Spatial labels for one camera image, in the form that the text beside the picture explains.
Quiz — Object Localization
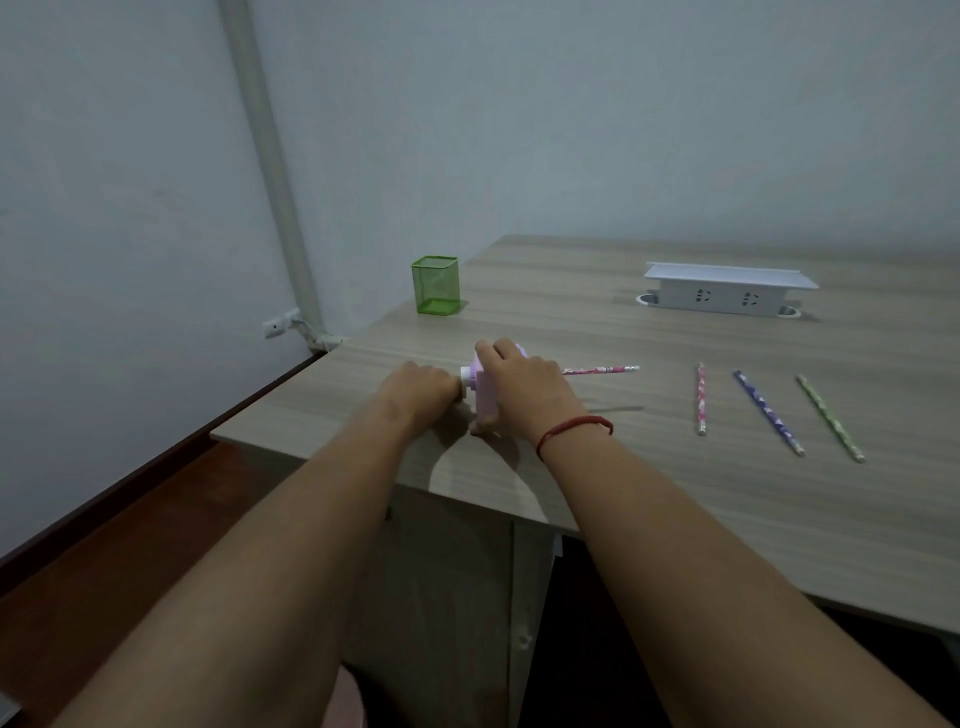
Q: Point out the person's right hand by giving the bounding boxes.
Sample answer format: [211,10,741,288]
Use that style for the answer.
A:
[470,337,590,451]

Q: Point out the person's left hand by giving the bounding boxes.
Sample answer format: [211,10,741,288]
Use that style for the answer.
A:
[374,361,463,438]

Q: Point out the purple pencil sharpener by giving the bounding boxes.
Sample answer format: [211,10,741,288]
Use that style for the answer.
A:
[458,343,530,436]

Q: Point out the green mesh pen holder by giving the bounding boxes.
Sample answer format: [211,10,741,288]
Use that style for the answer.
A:
[410,255,462,317]

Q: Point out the blue patterned pencil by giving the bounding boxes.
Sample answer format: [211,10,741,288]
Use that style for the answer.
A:
[733,369,807,458]

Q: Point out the green patterned pencil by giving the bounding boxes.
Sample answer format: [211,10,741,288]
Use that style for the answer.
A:
[795,373,867,464]

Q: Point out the person's left forearm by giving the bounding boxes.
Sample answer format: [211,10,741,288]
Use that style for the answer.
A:
[52,412,421,728]

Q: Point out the person's right forearm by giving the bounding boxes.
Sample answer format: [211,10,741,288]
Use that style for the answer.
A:
[538,419,954,728]

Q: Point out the person's pink clothing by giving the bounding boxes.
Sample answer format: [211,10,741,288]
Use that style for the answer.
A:
[329,663,365,728]

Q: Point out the wooden desk cabinet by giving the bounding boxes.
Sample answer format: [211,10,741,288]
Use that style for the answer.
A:
[224,442,564,728]

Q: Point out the white desk socket box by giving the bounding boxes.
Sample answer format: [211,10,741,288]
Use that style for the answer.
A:
[635,261,820,320]

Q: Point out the red string bracelet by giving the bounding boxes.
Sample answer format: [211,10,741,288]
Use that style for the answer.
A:
[535,415,615,463]

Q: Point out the white cable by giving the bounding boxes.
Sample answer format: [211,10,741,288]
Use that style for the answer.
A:
[292,318,348,352]

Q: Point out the white wall pipe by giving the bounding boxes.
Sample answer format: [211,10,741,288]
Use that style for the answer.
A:
[217,0,331,350]

